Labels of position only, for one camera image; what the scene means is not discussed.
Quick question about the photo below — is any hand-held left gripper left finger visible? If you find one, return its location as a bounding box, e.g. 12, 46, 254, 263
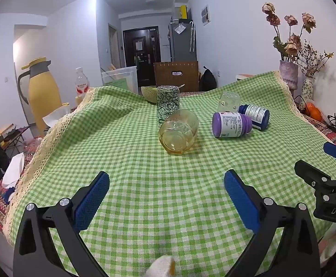
13, 171, 110, 277

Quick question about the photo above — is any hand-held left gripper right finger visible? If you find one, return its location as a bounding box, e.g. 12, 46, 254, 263
224, 170, 321, 277

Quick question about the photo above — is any yellow glass cup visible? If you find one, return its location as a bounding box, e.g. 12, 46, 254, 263
158, 109, 200, 157

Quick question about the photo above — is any small clear glass cup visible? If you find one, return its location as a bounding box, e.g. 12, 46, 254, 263
218, 91, 241, 112

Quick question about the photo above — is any cream cloth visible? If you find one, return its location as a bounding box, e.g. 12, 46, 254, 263
319, 222, 336, 267

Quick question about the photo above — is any orange fruit pile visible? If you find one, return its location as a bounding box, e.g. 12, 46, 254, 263
305, 102, 324, 121

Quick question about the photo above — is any green checked tablecloth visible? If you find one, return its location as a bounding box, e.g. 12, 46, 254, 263
2, 71, 334, 277

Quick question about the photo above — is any small speckled vase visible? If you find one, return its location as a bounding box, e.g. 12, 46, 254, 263
302, 77, 315, 102

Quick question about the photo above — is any purple pill bottle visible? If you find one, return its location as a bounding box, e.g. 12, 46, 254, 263
212, 111, 253, 138

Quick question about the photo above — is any blue pill bottle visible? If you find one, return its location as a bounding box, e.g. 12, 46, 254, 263
238, 104, 270, 130

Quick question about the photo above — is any white tissue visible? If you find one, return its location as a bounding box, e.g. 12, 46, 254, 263
42, 105, 72, 127

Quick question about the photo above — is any purple flower vase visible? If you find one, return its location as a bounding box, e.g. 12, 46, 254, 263
279, 60, 299, 90

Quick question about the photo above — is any dried twig bunch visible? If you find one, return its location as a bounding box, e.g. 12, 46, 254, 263
298, 45, 334, 78

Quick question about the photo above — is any white yellow soft object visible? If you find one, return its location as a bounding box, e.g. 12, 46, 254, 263
146, 255, 176, 277

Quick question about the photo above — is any black folding table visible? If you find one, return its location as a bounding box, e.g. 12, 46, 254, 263
0, 124, 30, 153

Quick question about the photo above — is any yellow thermos jug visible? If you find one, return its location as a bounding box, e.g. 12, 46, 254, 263
18, 57, 63, 137

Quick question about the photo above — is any clear plastic water bottle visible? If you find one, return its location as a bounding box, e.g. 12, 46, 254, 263
75, 67, 90, 99

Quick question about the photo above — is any green melon bowl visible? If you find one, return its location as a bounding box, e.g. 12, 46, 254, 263
140, 86, 158, 104

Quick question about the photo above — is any dried rose bouquet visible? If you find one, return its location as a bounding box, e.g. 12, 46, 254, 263
262, 2, 317, 63

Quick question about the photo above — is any black patterned drinking glass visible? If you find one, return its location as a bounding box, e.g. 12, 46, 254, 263
156, 85, 180, 128

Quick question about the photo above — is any clear plastic storage box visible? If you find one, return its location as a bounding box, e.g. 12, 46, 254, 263
101, 66, 138, 96

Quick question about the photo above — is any black backpack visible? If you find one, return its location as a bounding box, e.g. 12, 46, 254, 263
199, 66, 217, 92

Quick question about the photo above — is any brown wooden chair back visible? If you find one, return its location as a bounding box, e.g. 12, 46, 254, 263
153, 60, 200, 93

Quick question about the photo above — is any dark entrance door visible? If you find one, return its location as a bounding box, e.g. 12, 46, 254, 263
123, 27, 160, 88

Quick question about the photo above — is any grey cabinet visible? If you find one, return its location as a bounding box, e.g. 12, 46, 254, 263
168, 20, 197, 62

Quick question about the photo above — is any white umbrella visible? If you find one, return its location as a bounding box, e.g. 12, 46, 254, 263
189, 21, 196, 53

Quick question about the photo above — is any white wall panel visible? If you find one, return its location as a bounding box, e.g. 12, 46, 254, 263
201, 5, 211, 25

